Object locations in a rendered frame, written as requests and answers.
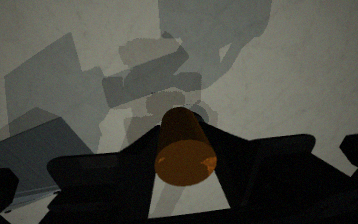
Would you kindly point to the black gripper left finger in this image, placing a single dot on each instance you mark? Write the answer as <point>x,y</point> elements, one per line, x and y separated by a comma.
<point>132,169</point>

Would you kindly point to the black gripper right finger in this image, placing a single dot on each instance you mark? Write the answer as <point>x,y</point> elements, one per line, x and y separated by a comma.
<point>238,159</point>

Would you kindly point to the orange cylinder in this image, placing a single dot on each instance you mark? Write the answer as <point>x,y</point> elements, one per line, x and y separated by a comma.
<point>184,155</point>

